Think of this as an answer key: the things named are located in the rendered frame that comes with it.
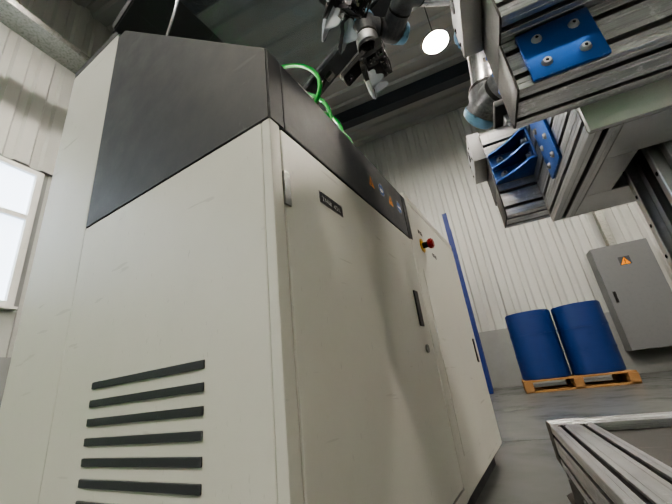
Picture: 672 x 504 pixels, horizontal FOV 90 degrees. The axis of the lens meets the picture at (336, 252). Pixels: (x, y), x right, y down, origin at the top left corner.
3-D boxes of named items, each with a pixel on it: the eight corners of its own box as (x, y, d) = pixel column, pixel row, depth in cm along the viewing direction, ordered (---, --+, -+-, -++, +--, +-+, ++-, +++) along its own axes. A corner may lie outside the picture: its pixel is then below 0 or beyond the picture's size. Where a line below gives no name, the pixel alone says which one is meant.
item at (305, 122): (285, 130, 58) (280, 62, 64) (265, 141, 60) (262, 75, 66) (409, 236, 108) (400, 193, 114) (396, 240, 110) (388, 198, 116)
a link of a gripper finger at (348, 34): (351, 55, 99) (355, 17, 95) (337, 53, 103) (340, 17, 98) (358, 55, 101) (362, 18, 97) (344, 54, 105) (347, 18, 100)
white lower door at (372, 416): (323, 707, 31) (282, 125, 56) (303, 699, 32) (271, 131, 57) (466, 488, 84) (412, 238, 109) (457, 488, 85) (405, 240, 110)
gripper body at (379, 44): (383, 57, 103) (377, 30, 108) (359, 71, 107) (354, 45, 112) (393, 74, 110) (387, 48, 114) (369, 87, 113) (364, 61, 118)
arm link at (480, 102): (489, 97, 105) (470, -9, 127) (462, 130, 119) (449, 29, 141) (522, 105, 107) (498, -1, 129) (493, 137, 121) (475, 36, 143)
